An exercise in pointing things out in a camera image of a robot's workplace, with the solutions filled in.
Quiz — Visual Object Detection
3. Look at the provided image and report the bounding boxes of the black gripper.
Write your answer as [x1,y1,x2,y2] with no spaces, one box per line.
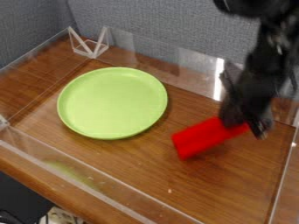
[219,50,298,139]

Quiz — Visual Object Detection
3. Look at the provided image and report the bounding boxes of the red rectangular block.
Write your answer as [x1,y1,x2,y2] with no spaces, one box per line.
[173,116,249,159]

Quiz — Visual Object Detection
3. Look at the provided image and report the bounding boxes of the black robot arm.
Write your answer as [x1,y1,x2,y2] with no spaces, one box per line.
[213,0,299,138]

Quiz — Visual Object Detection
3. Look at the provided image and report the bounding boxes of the light green plate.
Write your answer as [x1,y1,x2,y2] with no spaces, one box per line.
[58,67,169,140]

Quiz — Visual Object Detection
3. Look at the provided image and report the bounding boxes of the white power strip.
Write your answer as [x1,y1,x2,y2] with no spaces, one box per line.
[36,206,84,224]

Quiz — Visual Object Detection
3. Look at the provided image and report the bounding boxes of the clear acrylic enclosure wall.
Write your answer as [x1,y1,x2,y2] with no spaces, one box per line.
[0,28,299,224]

